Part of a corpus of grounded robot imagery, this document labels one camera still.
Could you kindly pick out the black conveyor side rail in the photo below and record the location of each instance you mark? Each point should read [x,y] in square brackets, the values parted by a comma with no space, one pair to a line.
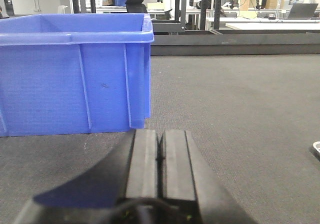
[236,42]

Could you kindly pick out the white table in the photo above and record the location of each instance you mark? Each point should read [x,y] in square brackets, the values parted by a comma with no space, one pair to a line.
[268,24]

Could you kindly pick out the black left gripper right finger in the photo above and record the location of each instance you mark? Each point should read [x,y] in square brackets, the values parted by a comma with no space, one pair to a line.
[190,185]

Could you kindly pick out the blue plastic crate on conveyor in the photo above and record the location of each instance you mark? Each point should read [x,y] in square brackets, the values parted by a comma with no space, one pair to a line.
[75,73]

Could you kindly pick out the silver metal tray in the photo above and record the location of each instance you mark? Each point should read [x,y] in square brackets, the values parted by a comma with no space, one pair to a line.
[315,149]

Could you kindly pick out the black office chair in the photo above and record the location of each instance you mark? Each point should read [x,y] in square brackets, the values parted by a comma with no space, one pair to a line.
[135,0]

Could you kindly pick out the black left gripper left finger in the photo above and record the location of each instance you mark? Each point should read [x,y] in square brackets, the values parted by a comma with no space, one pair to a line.
[127,172]

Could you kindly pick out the grey laptop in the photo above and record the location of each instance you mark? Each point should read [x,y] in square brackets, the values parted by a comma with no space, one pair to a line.
[303,11]

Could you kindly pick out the black metal rack frame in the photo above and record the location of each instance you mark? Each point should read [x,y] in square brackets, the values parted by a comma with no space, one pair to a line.
[169,26]

